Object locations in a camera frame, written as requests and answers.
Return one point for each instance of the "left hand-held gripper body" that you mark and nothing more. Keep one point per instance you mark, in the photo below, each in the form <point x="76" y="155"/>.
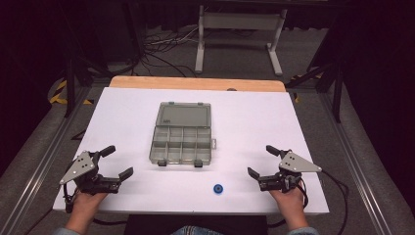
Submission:
<point x="85" y="174"/>

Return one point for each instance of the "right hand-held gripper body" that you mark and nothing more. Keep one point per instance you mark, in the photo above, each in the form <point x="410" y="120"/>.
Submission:
<point x="288" y="173"/>

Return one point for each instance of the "small blue round part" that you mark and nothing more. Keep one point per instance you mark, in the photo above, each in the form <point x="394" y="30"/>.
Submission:
<point x="218" y="188"/>

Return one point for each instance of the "clear plastic compartment box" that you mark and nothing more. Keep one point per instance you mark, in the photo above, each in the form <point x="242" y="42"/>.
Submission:
<point x="182" y="133"/>

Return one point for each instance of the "person's left hand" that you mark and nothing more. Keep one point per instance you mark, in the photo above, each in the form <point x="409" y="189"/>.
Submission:
<point x="88" y="202"/>

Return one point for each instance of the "person's right hand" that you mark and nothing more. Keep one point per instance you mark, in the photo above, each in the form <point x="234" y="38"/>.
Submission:
<point x="288" y="202"/>

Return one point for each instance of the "white table board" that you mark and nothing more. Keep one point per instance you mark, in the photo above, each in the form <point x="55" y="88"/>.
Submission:
<point x="248" y="130"/>

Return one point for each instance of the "black tripod stand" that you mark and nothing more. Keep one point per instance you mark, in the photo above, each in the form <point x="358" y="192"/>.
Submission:
<point x="70" y="84"/>
<point x="336" y="84"/>

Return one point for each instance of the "wooden table top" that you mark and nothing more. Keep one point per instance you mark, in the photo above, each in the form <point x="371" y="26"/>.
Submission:
<point x="195" y="83"/>

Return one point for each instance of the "white metal stand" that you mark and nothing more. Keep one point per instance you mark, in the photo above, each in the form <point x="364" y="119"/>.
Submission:
<point x="239" y="23"/>

